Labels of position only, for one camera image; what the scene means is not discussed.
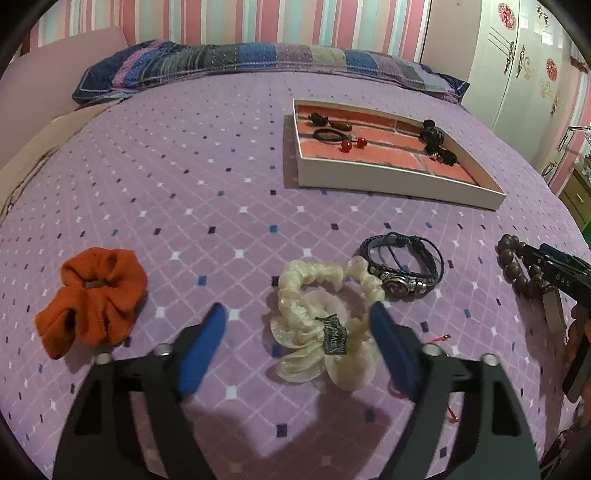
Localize wooden desk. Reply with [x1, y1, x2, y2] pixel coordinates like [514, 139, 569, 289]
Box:
[558, 166, 591, 222]

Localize patchwork striped long pillow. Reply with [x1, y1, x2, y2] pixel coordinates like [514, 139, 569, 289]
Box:
[71, 41, 471, 108]

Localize black leather bracelet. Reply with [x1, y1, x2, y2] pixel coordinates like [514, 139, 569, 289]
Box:
[359, 232, 445, 298]

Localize red string bracelet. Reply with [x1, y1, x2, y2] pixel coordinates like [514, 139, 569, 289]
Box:
[388, 335, 460, 423]

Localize beige cloth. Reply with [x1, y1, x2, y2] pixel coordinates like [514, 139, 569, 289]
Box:
[0, 99, 122, 217]

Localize brick-pattern white tray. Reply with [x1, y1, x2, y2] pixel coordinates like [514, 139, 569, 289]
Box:
[292, 98, 506, 212]

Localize cream organza scrunchie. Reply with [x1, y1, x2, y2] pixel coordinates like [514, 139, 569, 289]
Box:
[269, 257, 386, 392]

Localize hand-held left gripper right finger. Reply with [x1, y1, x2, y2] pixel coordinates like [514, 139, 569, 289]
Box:
[369, 301, 541, 480]

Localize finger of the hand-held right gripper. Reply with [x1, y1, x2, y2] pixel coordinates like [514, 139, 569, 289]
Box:
[516, 244, 552, 289]
[539, 243, 573, 263]

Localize black cord wooden bead charm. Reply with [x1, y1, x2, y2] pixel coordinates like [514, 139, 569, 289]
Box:
[308, 112, 354, 132]

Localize pink headboard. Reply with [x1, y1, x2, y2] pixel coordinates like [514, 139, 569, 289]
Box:
[0, 25, 130, 153]

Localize orange scrunchie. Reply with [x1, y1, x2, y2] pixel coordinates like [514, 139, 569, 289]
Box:
[36, 248, 148, 360]

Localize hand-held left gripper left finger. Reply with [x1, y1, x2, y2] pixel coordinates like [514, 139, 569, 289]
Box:
[52, 302, 227, 480]

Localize black scrunchie with bead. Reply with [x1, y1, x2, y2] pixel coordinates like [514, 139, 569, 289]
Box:
[418, 119, 445, 153]

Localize red bead hair tie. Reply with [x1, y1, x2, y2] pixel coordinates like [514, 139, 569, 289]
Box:
[313, 128, 369, 154]

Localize purple diamond-pattern blanket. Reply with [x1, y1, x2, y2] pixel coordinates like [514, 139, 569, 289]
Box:
[0, 69, 591, 480]

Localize desk lamp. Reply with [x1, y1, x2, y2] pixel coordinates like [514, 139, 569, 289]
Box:
[540, 124, 591, 181]

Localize white wardrobe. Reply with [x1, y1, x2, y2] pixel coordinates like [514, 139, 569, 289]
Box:
[462, 0, 578, 139]

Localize brown wooden bead bracelet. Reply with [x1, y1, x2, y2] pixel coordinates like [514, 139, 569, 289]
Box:
[496, 234, 548, 301]

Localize person's right hand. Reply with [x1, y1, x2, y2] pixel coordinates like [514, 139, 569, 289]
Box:
[566, 305, 584, 367]

